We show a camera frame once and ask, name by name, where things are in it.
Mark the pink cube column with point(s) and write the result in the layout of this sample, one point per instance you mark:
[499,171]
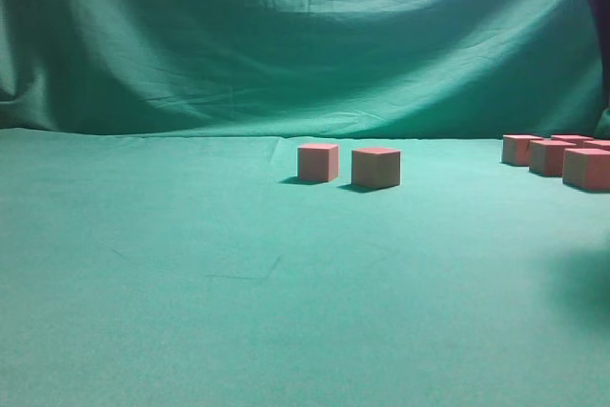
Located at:
[597,144]
[579,141]
[546,156]
[516,149]

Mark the pink cube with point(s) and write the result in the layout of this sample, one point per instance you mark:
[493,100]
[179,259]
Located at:
[586,169]

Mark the pink cube placed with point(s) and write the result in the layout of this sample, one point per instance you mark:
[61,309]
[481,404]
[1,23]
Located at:
[376,167]
[317,162]

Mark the green cloth backdrop and cover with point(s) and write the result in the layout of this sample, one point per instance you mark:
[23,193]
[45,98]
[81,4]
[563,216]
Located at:
[158,249]

